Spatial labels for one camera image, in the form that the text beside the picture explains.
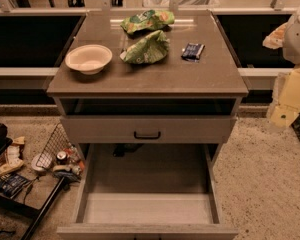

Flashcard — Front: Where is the blue snack bag on floor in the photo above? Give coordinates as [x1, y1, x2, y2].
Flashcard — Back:
[0, 173, 30, 198]

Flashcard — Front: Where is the white round lid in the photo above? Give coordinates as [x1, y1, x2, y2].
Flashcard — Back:
[31, 154, 52, 172]

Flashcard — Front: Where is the red white snack bag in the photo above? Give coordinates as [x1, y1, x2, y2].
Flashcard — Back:
[0, 136, 25, 176]

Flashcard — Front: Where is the black drawer handle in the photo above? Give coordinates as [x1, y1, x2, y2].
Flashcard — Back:
[133, 131, 161, 140]

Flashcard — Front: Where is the open middle drawer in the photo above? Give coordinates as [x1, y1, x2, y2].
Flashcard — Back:
[57, 144, 238, 240]

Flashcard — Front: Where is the closed top drawer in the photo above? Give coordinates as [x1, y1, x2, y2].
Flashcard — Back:
[60, 116, 236, 144]

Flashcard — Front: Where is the black wire basket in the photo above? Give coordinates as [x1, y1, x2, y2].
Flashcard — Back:
[39, 123, 72, 170]

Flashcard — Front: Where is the soda can on floor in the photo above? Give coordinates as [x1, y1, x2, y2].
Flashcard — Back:
[56, 151, 67, 165]

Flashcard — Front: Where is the white paper bowl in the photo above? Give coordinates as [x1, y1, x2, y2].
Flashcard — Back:
[65, 45, 112, 75]

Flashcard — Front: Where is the green jalapeno chip bag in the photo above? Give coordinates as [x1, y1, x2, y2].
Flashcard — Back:
[120, 30, 170, 64]

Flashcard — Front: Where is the black cart frame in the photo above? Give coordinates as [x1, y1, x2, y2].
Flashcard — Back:
[0, 122, 71, 240]

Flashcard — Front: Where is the grey drawer cabinet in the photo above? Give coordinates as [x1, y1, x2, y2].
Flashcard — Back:
[45, 9, 250, 240]

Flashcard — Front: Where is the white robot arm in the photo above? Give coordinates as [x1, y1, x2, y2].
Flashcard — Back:
[262, 6, 300, 128]

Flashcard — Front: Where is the green chip bag rear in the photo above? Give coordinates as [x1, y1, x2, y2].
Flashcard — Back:
[120, 9, 175, 35]

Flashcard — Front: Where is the dark blue snack packet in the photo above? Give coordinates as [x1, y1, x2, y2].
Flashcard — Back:
[181, 43, 205, 62]

